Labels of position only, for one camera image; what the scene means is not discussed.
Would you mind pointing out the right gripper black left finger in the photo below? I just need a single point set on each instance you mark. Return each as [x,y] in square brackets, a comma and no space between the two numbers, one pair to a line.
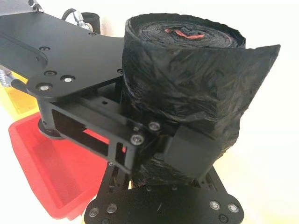
[114,179]

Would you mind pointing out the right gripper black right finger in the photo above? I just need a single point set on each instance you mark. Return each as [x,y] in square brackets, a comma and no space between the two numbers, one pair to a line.
[216,180]

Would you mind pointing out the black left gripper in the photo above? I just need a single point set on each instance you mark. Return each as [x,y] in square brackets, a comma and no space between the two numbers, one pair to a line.
[77,56]

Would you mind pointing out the black trash bag roll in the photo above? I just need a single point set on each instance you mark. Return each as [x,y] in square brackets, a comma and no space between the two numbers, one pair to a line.
[187,81]

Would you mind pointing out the red plastic bin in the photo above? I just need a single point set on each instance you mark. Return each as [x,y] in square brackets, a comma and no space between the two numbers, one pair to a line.
[56,172]

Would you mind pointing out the yellow plastic bin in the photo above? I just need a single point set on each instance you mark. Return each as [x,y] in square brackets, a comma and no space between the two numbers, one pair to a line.
[19,99]

